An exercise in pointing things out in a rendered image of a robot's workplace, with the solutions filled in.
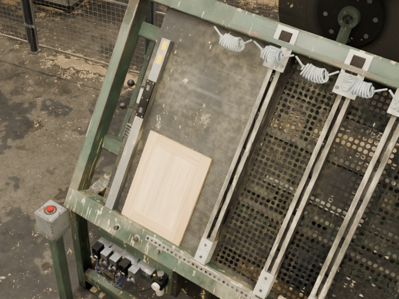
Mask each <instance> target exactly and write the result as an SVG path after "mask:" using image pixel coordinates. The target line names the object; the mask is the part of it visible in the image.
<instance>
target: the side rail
mask: <svg viewBox="0 0 399 299"><path fill-rule="evenodd" d="M150 3H151V2H150V1H148V0H129V3H128V6H127V9H126V12H125V15H124V18H123V22H122V25H121V28H120V30H119V34H118V38H117V40H116V43H115V47H114V49H113V53H112V56H111V59H110V62H109V65H108V67H107V71H106V75H105V77H104V80H103V84H102V87H101V90H100V93H99V96H98V99H97V102H96V106H95V108H94V112H93V115H92V117H91V121H90V124H89V127H88V130H87V133H86V136H85V140H84V143H83V146H82V149H81V152H80V156H79V158H78V161H77V165H76V167H75V171H74V174H73V177H72V180H71V183H70V187H71V188H73V189H74V190H76V191H79V190H85V189H89V187H90V184H91V181H92V178H93V175H94V172H95V169H96V166H97V163H98V160H99V157H100V154H101V151H102V143H103V139H104V137H105V135H107V132H108V130H109V126H110V123H111V121H112V117H113V114H114V112H115V109H116V105H117V103H118V100H119V96H120V94H121V91H122V87H123V85H124V82H125V78H126V75H127V73H128V69H129V66H130V64H131V61H132V57H133V55H134V51H135V48H136V45H137V42H138V39H139V35H138V33H139V31H140V28H141V25H142V22H144V21H145V18H146V15H147V12H148V9H149V6H150Z"/></svg>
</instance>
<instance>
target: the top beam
mask: <svg viewBox="0 0 399 299"><path fill-rule="evenodd" d="M149 1H152V2H155V3H158V4H160V5H164V6H166V7H169V8H172V9H175V10H177V11H180V12H183V13H186V14H188V15H191V16H193V17H197V18H200V19H202V20H205V21H208V22H210V23H213V24H216V25H218V26H221V27H224V28H228V29H229V30H233V31H235V32H238V33H241V34H244V35H246V36H249V37H252V38H255V39H257V40H260V41H263V42H266V43H269V44H270V42H268V41H265V40H263V39H259V38H257V37H254V36H251V35H248V34H246V33H243V32H241V31H237V30H234V29H232V28H229V27H226V26H223V25H221V24H218V23H215V22H212V21H210V20H207V19H205V18H206V16H207V15H210V16H213V17H216V18H219V19H221V20H224V21H227V22H230V23H232V24H236V25H238V26H241V27H244V28H247V29H250V30H252V31H256V32H258V33H261V34H264V35H266V36H269V37H272V38H273V37H274V35H275V32H276V29H277V27H278V25H279V24H280V25H283V26H286V27H288V28H292V29H294V30H297V31H299V35H298V37H297V39H296V42H295V44H294V46H297V47H301V48H302V49H306V50H309V51H311V52H314V53H317V54H320V55H322V56H326V57H328V58H331V59H334V60H337V61H339V62H342V63H344V62H345V60H346V57H347V55H348V53H349V50H350V49H353V50H356V51H358V52H362V53H365V54H367V55H370V56H373V59H372V62H371V64H370V66H369V69H368V72H371V73H373V74H376V75H379V76H381V77H384V78H388V79H390V80H393V81H396V82H399V63H398V62H394V61H391V60H389V59H386V58H383V57H380V56H377V55H374V54H371V53H368V52H365V51H363V50H360V49H357V48H354V47H351V46H348V45H345V44H342V43H339V42H336V41H333V40H330V39H327V38H324V37H321V36H318V35H316V34H313V33H310V32H307V31H304V30H301V29H298V28H295V27H292V26H289V25H287V24H283V23H280V22H278V21H274V20H271V19H269V18H266V17H263V16H260V15H257V14H254V13H251V12H248V11H245V10H242V9H240V8H236V7H233V6H231V5H227V4H224V3H222V2H219V1H216V0H149ZM292 52H293V53H297V54H298V55H302V56H304V57H307V58H310V59H313V60H315V61H318V62H321V63H324V64H326V65H329V66H332V67H335V68H338V69H340V70H341V69H342V68H340V67H337V66H335V65H332V64H329V63H326V62H323V61H321V60H318V59H315V58H312V57H310V56H307V55H304V54H301V53H299V52H295V51H293V50H292ZM365 78H366V79H368V80H371V81H373V82H377V83H379V84H382V85H385V86H387V87H390V88H393V89H395V90H397V88H395V87H393V86H390V85H388V84H384V83H382V82H379V81H376V80H374V79H371V78H368V77H365Z"/></svg>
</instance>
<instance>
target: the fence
mask: <svg viewBox="0 0 399 299"><path fill-rule="evenodd" d="M163 41H167V42H168V44H167V47H166V50H165V52H164V51H162V50H160V48H161V46H162V43H163ZM173 43H174V42H173V41H171V40H168V39H165V38H162V40H161V42H160V46H159V49H158V51H157V55H156V58H155V60H154V63H153V67H152V69H151V72H150V75H149V78H148V79H149V80H152V81H154V82H155V86H154V89H153V92H152V95H151V98H150V101H149V103H148V106H147V110H146V112H145V115H144V118H143V119H142V118H140V117H138V116H135V119H134V122H133V124H132V128H131V131H130V133H129V137H128V140H127V142H126V145H125V148H124V151H123V154H122V157H121V160H120V163H119V166H118V169H117V172H116V174H115V178H114V180H113V183H112V187H111V189H110V192H109V196H108V198H107V201H106V204H105V207H107V208H109V209H111V210H114V209H116V207H117V205H118V202H119V198H120V196H121V193H122V190H123V188H124V184H125V181H126V178H127V176H128V173H129V169H130V167H131V164H132V161H133V159H134V155H135V152H136V150H137V147H138V144H139V141H140V138H141V135H142V133H143V130H144V126H145V123H146V121H147V118H148V115H149V112H150V109H151V106H152V104H153V101H154V98H155V95H156V92H157V89H158V87H159V84H160V80H161V78H162V75H163V72H164V69H165V66H166V63H167V60H168V58H169V55H170V51H171V49H172V46H173ZM158 54H161V55H163V59H162V61H161V64H160V65H159V64H157V63H156V60H157V57H158Z"/></svg>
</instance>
